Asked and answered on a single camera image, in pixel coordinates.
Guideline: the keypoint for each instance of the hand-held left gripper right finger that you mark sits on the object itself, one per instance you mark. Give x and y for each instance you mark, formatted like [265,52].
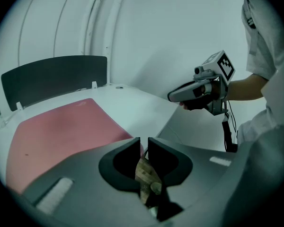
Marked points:
[203,181]

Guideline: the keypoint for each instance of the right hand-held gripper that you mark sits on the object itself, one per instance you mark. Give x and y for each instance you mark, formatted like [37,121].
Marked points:
[223,67]

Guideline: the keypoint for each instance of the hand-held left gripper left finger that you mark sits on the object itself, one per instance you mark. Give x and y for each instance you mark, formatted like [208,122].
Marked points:
[85,185]

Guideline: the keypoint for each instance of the red desk mat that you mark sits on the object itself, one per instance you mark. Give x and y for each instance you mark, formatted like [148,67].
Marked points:
[61,131]

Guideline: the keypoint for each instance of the person's right forearm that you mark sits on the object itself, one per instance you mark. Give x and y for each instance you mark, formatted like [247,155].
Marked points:
[246,89]

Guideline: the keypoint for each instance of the person's right hand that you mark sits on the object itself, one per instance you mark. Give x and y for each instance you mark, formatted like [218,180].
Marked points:
[196,104]

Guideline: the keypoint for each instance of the person's grey shirt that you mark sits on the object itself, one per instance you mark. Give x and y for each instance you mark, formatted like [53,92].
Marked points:
[265,44]

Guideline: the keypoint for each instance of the black desk divider panel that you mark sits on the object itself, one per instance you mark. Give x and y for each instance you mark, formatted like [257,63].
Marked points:
[54,77]

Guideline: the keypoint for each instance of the white divider bracket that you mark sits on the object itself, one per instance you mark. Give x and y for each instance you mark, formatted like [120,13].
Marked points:
[19,106]
[94,84]

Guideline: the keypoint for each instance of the white wall pipe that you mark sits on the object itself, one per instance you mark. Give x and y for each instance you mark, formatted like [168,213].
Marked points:
[113,20]

